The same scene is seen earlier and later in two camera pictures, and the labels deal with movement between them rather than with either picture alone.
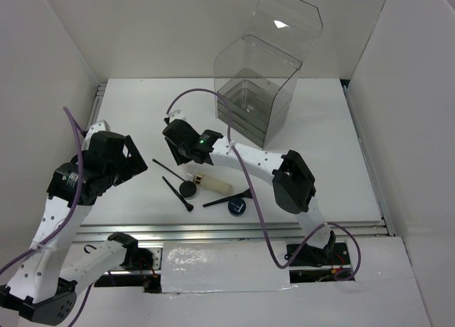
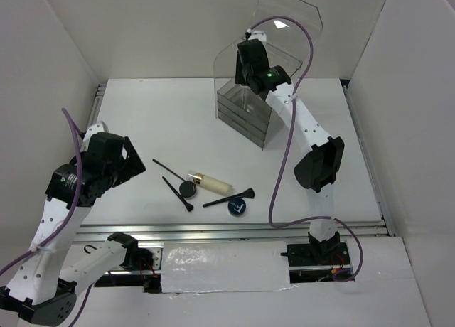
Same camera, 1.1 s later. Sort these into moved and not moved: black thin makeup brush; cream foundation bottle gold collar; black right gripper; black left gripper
Moved: black right gripper
Not moved: black left gripper; black thin makeup brush; cream foundation bottle gold collar
